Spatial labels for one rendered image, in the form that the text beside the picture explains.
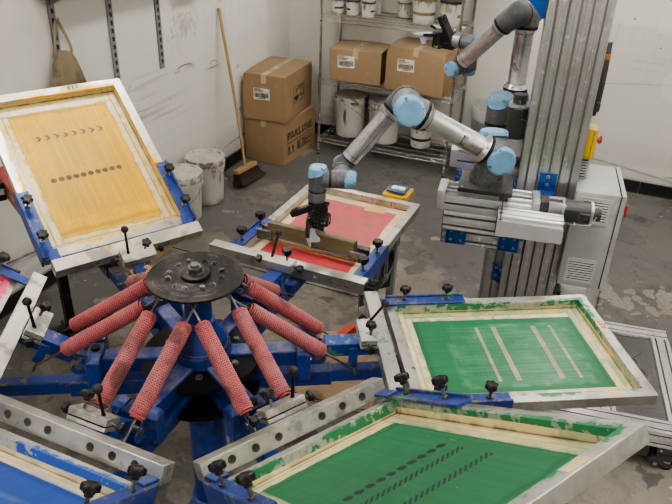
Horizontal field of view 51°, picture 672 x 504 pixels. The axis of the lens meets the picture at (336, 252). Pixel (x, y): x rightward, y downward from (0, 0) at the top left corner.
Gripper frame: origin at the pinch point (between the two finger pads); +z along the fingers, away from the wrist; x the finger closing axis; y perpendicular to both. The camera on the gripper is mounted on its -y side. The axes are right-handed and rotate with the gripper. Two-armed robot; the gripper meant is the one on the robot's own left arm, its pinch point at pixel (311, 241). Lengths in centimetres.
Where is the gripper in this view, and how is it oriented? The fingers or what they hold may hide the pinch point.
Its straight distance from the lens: 299.7
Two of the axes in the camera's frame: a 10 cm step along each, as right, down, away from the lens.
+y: 9.1, 2.3, -3.3
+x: 4.0, -4.4, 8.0
